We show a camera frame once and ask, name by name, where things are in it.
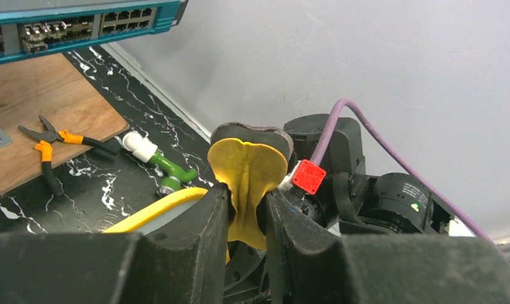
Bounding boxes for yellow and black eraser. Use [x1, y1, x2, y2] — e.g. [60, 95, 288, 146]
[207, 122, 293, 250]

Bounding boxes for black marble pattern mat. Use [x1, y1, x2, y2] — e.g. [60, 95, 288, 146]
[0, 47, 215, 234]

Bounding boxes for small white cylinder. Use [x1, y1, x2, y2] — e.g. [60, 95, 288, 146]
[122, 131, 158, 163]

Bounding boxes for teal network switch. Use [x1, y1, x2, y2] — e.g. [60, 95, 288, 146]
[0, 0, 188, 65]

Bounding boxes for yellow framed whiteboard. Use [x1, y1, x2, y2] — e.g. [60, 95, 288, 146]
[103, 187, 208, 233]

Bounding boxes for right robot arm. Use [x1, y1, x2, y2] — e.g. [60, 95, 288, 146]
[281, 118, 455, 235]

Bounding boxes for brown wooden board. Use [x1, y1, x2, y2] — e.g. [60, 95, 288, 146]
[0, 54, 129, 195]

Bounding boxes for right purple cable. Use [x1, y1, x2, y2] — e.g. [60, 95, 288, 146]
[310, 98, 495, 244]

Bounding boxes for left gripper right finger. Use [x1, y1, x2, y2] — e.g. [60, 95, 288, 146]
[265, 191, 510, 303]

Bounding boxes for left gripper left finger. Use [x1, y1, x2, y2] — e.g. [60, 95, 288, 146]
[0, 186, 229, 303]

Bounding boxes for orange handled pliers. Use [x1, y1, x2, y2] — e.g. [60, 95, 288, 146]
[18, 115, 120, 197]

